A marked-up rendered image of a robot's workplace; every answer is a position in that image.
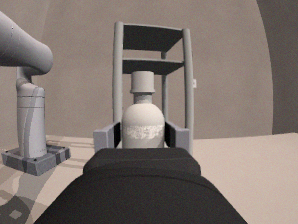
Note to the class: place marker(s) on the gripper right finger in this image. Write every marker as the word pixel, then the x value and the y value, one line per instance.
pixel 176 136

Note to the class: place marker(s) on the grey bottle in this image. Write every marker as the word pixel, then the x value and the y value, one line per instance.
pixel 142 123

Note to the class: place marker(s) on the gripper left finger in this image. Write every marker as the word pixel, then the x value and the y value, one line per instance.
pixel 108 137

